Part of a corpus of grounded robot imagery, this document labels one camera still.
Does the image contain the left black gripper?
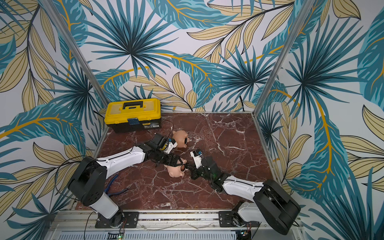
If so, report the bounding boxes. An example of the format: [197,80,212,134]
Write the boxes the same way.
[154,148,184,167]

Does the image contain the pink piggy bank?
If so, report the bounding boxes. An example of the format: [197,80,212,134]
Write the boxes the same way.
[165,159,187,178]

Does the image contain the orange piggy bank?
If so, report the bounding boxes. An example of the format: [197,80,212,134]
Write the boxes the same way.
[173,130,190,148]

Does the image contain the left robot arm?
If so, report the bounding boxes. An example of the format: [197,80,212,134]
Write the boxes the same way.
[67,143,186,227]

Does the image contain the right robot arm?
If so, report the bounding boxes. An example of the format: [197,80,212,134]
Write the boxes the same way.
[185,156,301,235]

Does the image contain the yellow black toolbox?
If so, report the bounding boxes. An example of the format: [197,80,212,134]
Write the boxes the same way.
[104,98,162,134]

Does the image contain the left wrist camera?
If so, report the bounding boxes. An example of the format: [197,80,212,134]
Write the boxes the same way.
[152,134,178,154]

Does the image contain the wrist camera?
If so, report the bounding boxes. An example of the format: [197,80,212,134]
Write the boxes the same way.
[152,134,178,154]
[190,149,203,169]

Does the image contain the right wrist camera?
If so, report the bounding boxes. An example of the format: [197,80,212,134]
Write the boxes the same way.
[190,149,203,169]

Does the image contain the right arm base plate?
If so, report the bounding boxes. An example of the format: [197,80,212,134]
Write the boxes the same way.
[218,211,261,228]

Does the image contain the blue handled pliers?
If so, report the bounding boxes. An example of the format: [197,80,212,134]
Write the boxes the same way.
[104,174,130,197]

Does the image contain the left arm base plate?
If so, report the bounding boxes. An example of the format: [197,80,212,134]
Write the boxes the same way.
[95,211,139,229]

